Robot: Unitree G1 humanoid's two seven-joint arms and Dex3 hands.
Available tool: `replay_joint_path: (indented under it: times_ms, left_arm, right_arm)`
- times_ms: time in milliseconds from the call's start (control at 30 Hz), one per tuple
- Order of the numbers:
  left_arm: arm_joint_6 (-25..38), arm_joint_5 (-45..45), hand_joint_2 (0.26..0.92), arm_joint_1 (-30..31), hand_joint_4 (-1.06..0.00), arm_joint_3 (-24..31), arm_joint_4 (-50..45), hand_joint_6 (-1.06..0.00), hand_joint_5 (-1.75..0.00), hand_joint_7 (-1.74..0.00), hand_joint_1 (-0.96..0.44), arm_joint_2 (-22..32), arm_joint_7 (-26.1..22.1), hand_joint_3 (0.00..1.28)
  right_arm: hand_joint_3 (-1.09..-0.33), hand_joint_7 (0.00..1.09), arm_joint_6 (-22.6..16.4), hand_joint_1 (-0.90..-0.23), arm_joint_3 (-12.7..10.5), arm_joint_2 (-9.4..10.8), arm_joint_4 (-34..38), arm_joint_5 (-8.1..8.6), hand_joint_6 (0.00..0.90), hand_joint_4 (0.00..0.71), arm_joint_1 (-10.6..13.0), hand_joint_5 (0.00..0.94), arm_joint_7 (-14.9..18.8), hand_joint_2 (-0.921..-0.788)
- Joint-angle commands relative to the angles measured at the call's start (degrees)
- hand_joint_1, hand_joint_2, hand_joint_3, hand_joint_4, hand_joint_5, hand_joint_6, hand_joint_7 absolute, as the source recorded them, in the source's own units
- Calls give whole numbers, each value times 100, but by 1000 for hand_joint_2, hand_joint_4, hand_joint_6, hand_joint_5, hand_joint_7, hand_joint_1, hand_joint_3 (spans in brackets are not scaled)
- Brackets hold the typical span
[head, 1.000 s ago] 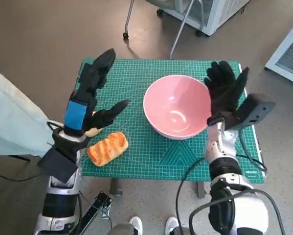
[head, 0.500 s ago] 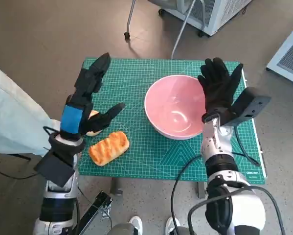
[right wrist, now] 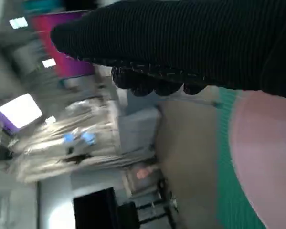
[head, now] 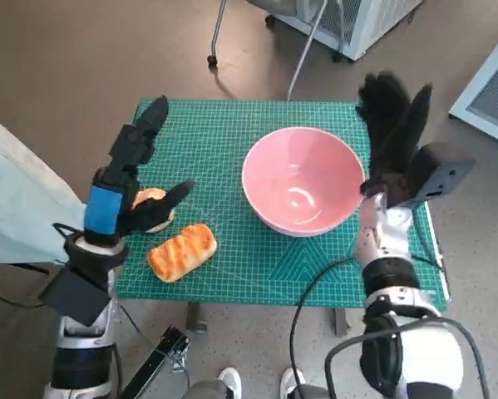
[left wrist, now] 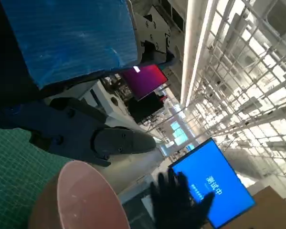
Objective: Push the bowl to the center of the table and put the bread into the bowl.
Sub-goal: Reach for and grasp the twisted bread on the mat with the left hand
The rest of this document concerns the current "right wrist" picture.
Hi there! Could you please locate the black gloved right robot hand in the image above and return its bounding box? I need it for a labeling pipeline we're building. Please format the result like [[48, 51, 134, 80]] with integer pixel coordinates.
[[51, 0, 286, 100]]

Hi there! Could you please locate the pink bowl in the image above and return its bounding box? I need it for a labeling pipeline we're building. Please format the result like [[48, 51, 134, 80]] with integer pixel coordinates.
[[228, 90, 286, 229]]

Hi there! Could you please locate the pink purple display screen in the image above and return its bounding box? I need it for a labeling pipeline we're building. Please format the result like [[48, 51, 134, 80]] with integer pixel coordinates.
[[32, 10, 95, 78]]

